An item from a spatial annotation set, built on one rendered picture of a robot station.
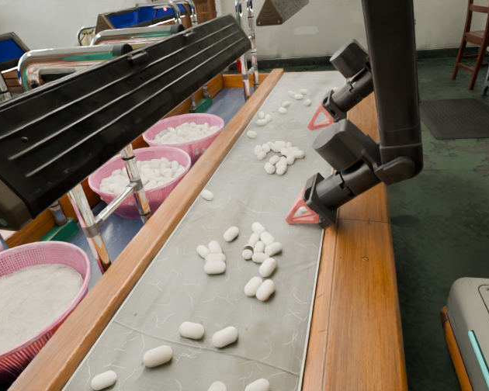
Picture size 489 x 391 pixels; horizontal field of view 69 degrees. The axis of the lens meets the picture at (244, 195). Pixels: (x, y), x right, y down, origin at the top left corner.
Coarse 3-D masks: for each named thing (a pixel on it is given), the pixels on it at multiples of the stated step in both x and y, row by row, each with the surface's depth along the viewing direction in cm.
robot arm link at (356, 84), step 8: (368, 64) 82; (360, 72) 83; (368, 72) 81; (352, 80) 84; (360, 80) 82; (368, 80) 81; (352, 88) 85; (360, 88) 83; (368, 88) 83; (360, 96) 84
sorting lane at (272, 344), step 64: (256, 128) 117; (320, 128) 112; (256, 192) 83; (192, 256) 66; (320, 256) 63; (128, 320) 55; (192, 320) 54; (256, 320) 52; (128, 384) 46; (192, 384) 45
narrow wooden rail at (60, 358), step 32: (256, 96) 139; (224, 128) 113; (192, 192) 81; (160, 224) 71; (128, 256) 64; (96, 288) 58; (128, 288) 59; (96, 320) 52; (64, 352) 48; (32, 384) 45; (64, 384) 47
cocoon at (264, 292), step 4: (268, 280) 56; (264, 284) 56; (268, 284) 55; (272, 284) 56; (260, 288) 55; (264, 288) 55; (268, 288) 55; (272, 288) 55; (256, 292) 55; (260, 292) 54; (264, 292) 54; (268, 292) 55; (260, 296) 54; (264, 296) 54; (268, 296) 55; (264, 300) 55
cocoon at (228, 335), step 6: (222, 330) 49; (228, 330) 49; (234, 330) 49; (216, 336) 48; (222, 336) 48; (228, 336) 48; (234, 336) 49; (216, 342) 48; (222, 342) 48; (228, 342) 49
